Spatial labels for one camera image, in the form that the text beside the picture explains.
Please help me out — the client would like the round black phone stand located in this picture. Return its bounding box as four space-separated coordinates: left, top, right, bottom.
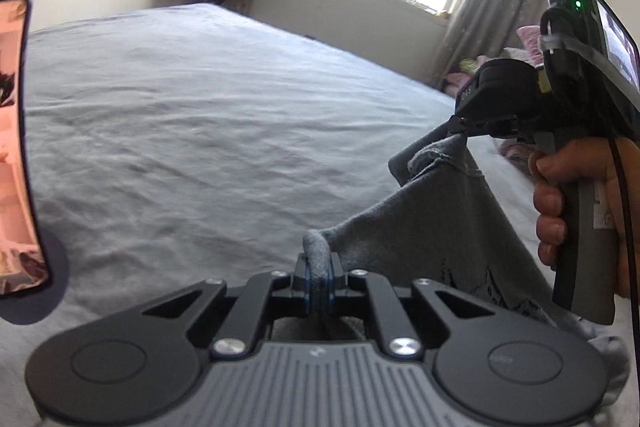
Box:
0 227 70 325

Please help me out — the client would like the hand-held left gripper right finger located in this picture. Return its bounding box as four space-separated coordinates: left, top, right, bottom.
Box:
327 254 501 360

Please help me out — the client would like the pink floral cloth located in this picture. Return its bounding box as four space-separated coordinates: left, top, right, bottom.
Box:
500 138 540 174

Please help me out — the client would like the pink quilt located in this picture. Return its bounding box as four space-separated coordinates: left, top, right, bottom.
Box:
500 24 548 68

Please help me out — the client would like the person's right hand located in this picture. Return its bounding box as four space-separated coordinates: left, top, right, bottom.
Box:
529 138 640 299

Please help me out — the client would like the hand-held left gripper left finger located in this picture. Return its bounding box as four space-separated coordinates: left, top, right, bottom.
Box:
141 252 316 360

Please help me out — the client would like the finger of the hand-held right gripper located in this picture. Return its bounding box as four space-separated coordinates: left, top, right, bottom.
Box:
446 113 521 140

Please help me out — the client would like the smartphone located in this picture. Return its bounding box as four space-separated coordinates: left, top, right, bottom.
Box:
0 0 53 298

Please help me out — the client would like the grey knit sweater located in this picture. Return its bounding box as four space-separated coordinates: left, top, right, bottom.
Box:
302 134 631 427

